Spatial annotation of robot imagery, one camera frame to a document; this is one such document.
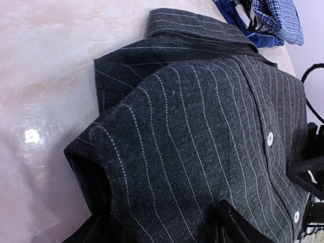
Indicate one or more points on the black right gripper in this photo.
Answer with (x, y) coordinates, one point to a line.
(313, 150)

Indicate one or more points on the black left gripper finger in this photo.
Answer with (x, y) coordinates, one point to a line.
(238, 222)

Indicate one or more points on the black pinstriped long sleeve shirt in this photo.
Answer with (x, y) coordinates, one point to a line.
(189, 116)

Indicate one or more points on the blue checked shirt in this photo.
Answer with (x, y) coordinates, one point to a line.
(281, 18)

